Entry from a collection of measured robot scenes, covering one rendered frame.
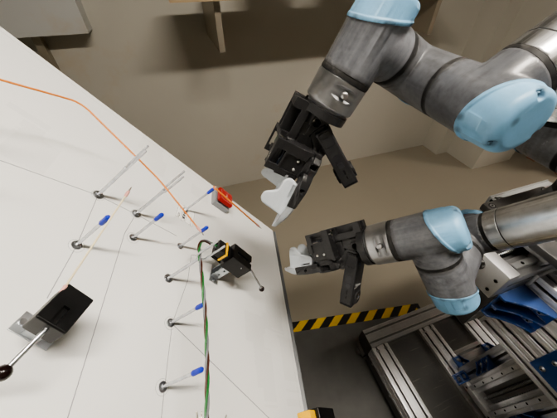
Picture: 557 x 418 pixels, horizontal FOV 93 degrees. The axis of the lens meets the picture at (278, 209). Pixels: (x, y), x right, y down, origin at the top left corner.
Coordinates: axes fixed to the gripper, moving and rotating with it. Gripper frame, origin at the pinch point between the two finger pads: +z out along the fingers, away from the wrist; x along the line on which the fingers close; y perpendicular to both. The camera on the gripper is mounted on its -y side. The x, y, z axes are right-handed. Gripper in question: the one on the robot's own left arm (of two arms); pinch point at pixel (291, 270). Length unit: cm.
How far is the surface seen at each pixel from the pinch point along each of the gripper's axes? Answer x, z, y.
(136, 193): 23.5, 15.3, 25.0
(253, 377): 12.6, 7.2, -17.7
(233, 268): 11.3, 6.2, 4.6
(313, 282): -106, 65, -28
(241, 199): -125, 129, 52
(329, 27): -136, 10, 144
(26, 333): 44.2, 4.2, 5.7
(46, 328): 43.5, -1.7, 5.8
